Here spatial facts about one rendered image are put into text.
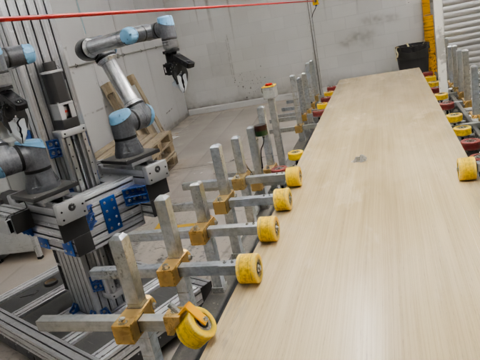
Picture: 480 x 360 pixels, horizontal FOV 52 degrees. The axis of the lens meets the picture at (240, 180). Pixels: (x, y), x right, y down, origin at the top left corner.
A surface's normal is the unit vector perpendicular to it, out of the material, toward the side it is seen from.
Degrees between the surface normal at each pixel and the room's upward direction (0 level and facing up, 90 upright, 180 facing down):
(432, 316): 0
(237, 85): 90
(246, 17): 90
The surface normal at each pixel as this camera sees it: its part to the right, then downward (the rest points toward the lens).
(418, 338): -0.19, -0.94
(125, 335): -0.26, 0.34
